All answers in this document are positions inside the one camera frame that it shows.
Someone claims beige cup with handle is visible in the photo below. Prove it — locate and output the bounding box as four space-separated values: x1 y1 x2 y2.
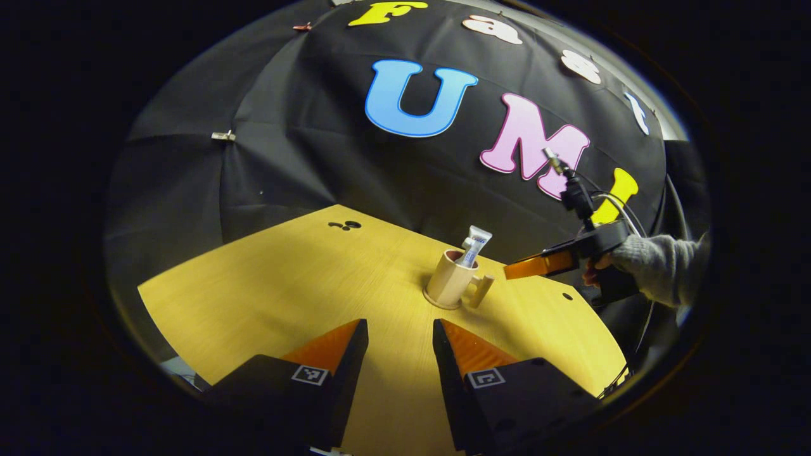
423 249 495 310

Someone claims thin white cable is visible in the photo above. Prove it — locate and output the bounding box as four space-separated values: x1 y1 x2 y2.
591 192 647 238

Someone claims yellow wooden desktop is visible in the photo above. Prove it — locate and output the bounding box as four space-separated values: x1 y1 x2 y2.
137 204 628 456

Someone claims white toothpaste tube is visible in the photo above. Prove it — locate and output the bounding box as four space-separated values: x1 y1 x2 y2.
456 225 493 268

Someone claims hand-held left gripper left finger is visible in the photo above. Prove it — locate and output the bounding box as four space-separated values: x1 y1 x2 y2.
203 319 370 452

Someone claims black backdrop cloth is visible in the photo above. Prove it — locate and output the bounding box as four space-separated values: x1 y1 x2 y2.
105 0 710 381

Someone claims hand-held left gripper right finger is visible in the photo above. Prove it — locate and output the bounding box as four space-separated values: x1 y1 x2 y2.
432 319 603 456

